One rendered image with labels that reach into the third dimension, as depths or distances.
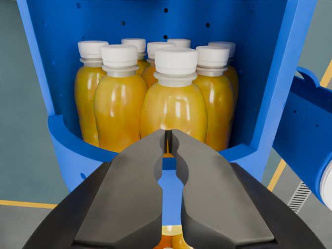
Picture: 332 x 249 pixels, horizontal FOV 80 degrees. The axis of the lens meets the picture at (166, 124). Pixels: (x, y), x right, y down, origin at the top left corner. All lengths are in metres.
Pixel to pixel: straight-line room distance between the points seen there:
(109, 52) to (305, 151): 0.50
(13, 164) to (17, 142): 0.24
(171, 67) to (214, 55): 0.07
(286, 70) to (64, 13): 0.27
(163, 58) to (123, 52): 0.06
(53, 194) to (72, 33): 1.95
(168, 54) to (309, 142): 0.46
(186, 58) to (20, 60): 1.51
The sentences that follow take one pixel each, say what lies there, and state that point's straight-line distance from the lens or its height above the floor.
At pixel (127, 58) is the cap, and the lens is 0.22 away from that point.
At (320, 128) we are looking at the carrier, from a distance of 0.57.
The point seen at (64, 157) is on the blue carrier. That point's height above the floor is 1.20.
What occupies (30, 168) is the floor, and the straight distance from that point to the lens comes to 2.07.
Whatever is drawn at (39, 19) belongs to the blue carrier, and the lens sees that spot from 0.27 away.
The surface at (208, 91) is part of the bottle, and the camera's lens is 0.23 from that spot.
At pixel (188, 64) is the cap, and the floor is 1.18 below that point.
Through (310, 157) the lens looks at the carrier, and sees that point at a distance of 0.57.
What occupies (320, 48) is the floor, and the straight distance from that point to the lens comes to 1.71.
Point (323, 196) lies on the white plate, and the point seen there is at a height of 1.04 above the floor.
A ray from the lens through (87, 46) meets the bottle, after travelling 0.28.
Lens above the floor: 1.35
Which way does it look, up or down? 63 degrees down
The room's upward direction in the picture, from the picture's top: 177 degrees clockwise
